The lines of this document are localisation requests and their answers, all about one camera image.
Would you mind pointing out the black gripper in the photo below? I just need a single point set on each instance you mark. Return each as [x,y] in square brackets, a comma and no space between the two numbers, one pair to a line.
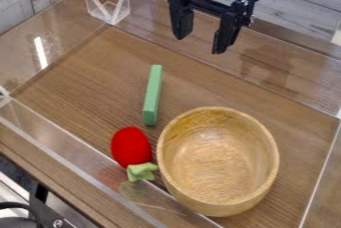
[237,15]

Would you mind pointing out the red plush radish toy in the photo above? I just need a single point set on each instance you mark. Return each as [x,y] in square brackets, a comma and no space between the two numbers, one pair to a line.
[131,151]

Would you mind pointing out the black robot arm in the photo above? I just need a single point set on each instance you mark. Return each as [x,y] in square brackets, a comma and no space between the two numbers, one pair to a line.
[233,12]

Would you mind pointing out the green rectangular block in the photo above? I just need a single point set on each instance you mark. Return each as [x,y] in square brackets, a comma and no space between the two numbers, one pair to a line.
[153,95]

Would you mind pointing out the wooden bowl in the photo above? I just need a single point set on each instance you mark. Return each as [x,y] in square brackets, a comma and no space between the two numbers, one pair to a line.
[218,159]

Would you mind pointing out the clear acrylic corner bracket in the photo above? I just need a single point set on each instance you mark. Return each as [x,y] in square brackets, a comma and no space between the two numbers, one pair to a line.
[108,12]

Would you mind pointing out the clear acrylic tray wall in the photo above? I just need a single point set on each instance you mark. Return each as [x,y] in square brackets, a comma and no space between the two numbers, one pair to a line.
[83,176]

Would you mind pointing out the black metal table frame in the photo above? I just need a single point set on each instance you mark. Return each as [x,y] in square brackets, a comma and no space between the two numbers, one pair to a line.
[50,218]

